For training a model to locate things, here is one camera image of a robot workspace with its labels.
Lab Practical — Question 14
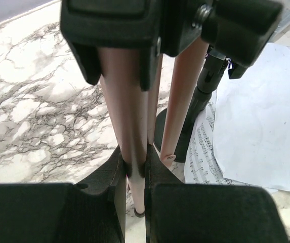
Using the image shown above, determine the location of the black microphone desk stand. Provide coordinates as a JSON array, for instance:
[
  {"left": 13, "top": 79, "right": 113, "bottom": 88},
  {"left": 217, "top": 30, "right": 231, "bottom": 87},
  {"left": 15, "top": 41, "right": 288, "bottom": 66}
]
[{"left": 163, "top": 46, "right": 245, "bottom": 167}]

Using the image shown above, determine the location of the clear plastic compartment box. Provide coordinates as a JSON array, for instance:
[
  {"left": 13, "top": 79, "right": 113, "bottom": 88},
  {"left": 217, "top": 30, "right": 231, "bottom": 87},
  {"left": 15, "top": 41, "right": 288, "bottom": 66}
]
[{"left": 274, "top": 9, "right": 290, "bottom": 35}]

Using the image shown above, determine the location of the printed sheet music page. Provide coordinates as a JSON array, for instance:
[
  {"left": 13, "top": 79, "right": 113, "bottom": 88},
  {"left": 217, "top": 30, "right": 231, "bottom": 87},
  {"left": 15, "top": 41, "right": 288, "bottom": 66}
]
[{"left": 184, "top": 101, "right": 247, "bottom": 186}]

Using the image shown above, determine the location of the blank white paper sheet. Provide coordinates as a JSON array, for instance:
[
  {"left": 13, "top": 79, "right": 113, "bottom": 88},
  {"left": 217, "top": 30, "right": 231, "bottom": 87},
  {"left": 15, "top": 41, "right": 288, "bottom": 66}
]
[{"left": 213, "top": 43, "right": 290, "bottom": 192}]

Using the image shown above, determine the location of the pink folding music stand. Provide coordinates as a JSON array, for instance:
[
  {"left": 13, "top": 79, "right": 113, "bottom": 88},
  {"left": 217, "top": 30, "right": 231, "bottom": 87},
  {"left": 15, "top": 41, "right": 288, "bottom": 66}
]
[{"left": 60, "top": 1, "right": 283, "bottom": 217}]

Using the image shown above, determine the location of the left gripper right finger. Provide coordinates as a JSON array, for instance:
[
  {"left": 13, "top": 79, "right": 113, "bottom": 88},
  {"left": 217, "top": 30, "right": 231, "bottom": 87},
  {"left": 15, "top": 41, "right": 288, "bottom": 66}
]
[{"left": 145, "top": 145, "right": 288, "bottom": 242}]

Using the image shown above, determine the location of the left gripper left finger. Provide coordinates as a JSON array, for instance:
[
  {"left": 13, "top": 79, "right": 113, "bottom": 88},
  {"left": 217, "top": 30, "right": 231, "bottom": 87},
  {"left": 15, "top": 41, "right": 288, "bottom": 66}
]
[{"left": 0, "top": 148, "right": 126, "bottom": 242}]

